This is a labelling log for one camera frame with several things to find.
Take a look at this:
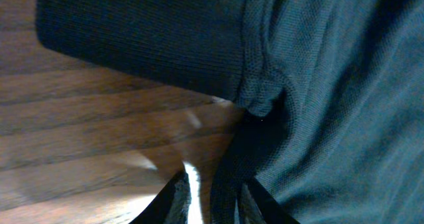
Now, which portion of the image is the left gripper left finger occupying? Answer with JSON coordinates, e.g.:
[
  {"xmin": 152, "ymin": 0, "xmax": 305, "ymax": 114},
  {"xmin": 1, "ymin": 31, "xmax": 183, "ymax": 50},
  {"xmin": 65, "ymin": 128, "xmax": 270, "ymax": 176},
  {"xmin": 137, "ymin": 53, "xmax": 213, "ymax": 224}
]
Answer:
[{"xmin": 129, "ymin": 171, "xmax": 191, "ymax": 224}]

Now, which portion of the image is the black polo shirt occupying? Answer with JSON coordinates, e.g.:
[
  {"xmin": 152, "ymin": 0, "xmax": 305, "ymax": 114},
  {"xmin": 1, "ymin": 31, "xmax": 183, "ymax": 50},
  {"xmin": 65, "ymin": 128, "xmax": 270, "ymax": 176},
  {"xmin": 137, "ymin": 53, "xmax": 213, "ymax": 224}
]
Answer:
[{"xmin": 36, "ymin": 0, "xmax": 423, "ymax": 223}]

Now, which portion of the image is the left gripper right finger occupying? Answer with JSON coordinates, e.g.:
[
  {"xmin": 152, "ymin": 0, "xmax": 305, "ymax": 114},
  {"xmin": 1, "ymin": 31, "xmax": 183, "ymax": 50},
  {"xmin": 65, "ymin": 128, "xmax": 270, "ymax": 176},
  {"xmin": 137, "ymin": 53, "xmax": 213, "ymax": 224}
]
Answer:
[{"xmin": 238, "ymin": 178, "xmax": 299, "ymax": 224}]

